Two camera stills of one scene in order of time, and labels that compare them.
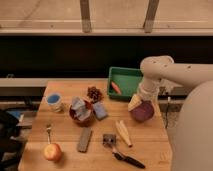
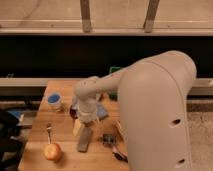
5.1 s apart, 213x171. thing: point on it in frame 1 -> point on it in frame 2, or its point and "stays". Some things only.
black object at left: [11, 148] stays
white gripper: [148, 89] -> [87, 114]
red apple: [52, 152] stays
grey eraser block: [84, 139] stays
